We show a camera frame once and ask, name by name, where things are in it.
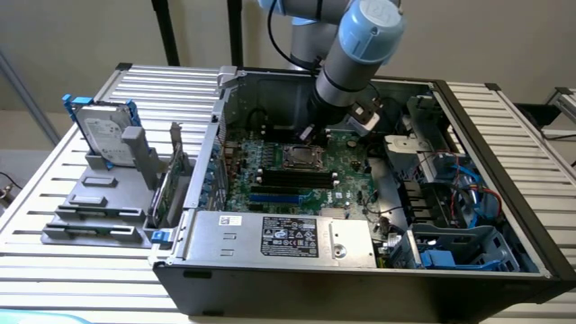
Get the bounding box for RAM stick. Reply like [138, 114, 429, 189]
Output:
[66, 209, 137, 217]
[61, 227, 132, 236]

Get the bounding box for green graphics card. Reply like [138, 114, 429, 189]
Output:
[146, 121, 188, 227]

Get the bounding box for silver power supply unit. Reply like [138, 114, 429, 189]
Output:
[181, 210, 378, 269]

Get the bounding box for small silver heat sink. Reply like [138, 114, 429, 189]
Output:
[320, 208, 350, 221]

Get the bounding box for black RAM slot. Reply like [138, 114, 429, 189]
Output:
[261, 169, 334, 176]
[258, 182, 338, 190]
[261, 173, 336, 180]
[260, 178, 336, 185]

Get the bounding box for blue disk carrier bracket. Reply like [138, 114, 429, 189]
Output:
[60, 94, 152, 171]

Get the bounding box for green motherboard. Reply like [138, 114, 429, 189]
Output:
[222, 129, 384, 224]

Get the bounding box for metal disk bay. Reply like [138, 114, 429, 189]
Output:
[381, 95, 474, 185]

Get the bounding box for grey parts rack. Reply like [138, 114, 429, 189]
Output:
[40, 124, 200, 250]

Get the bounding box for teal cloth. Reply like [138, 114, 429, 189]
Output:
[0, 307, 93, 324]

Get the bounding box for grey disk cage blue clips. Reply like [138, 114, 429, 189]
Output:
[405, 223, 524, 273]

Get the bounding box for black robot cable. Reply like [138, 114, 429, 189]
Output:
[266, 0, 322, 74]

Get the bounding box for black open PC case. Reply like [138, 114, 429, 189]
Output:
[150, 65, 576, 318]

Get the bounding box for blue expansion slot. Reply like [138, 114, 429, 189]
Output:
[248, 193, 302, 205]

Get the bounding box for red wire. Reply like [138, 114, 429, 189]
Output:
[474, 187, 504, 221]

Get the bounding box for black stand pole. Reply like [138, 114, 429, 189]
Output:
[150, 0, 181, 67]
[225, 0, 245, 67]

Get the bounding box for metal CPU socket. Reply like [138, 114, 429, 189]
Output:
[280, 144, 326, 171]

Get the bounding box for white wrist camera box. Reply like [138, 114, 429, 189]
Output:
[345, 103, 384, 137]

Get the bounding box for silver hard disk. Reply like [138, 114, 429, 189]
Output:
[73, 103, 137, 168]

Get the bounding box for blue data wire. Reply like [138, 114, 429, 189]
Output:
[448, 161, 486, 238]

